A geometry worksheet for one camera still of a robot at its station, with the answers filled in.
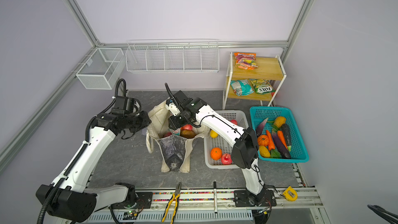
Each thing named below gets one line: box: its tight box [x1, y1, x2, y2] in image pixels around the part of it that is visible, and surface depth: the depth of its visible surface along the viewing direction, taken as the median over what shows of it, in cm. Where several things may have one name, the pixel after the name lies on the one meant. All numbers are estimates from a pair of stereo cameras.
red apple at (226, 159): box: [220, 153, 233, 166], surface depth 83 cm
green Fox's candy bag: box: [248, 78, 276, 95], surface depth 99 cm
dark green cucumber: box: [281, 123, 292, 152], surface depth 93 cm
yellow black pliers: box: [161, 182, 182, 224], surface depth 75 cm
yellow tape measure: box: [282, 185, 298, 202], surface depth 76 cm
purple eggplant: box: [272, 132, 292, 159], surface depth 88 cm
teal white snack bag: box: [230, 79, 254, 96], surface depth 98 cm
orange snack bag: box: [234, 52, 259, 70], surface depth 88 cm
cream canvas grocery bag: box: [145, 99, 210, 174], surface depth 77 cm
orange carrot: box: [277, 130, 289, 150], surface depth 94 cm
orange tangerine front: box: [210, 147, 223, 161], surface depth 85 cm
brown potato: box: [179, 128, 197, 139], surface depth 88 cm
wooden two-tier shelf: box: [222, 52, 287, 110], surface depth 88 cm
